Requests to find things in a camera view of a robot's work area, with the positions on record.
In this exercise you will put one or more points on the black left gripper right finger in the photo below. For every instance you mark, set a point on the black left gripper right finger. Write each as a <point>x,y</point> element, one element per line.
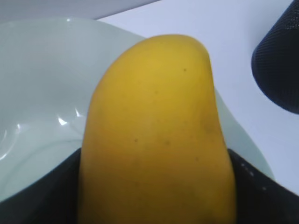
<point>261,200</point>

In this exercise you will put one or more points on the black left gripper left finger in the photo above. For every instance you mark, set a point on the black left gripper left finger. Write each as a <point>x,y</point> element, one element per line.
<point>52,199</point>

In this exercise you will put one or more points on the yellow mango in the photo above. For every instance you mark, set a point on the yellow mango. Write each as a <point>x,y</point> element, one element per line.
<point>153,150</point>

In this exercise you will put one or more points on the pale green wavy plate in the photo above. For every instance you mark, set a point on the pale green wavy plate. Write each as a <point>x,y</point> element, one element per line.
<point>49,71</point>

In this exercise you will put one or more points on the black mesh pen holder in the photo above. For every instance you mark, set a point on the black mesh pen holder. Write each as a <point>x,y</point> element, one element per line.
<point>275,61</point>

